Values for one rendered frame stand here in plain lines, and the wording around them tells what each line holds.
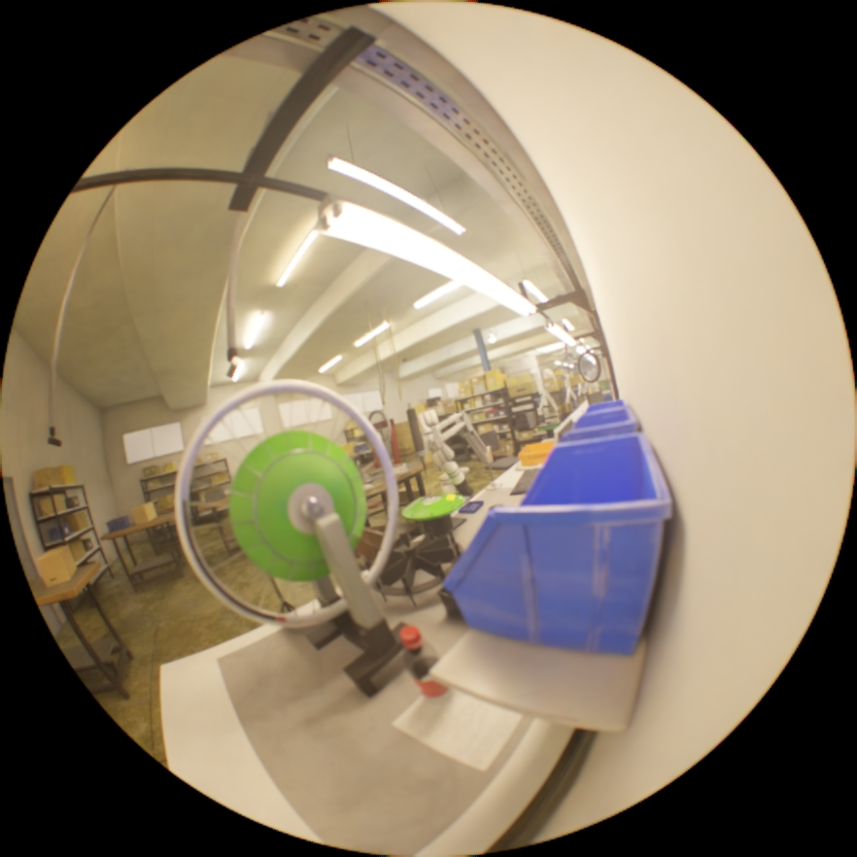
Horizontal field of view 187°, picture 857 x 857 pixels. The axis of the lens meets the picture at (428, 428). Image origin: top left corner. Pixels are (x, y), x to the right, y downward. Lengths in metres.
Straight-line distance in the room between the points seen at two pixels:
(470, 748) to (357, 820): 0.25
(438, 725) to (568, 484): 0.51
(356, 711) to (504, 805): 0.36
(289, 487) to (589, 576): 0.46
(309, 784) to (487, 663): 0.48
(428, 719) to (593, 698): 0.41
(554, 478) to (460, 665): 0.27
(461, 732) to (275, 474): 0.60
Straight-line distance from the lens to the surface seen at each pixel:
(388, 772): 0.61
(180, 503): 0.50
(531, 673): 0.29
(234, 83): 2.33
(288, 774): 0.69
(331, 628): 0.77
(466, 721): 0.61
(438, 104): 0.81
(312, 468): 0.53
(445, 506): 1.18
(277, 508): 0.50
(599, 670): 0.29
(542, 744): 0.58
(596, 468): 0.38
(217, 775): 0.79
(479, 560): 0.25
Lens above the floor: 1.47
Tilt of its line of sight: 2 degrees down
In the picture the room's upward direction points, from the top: 13 degrees counter-clockwise
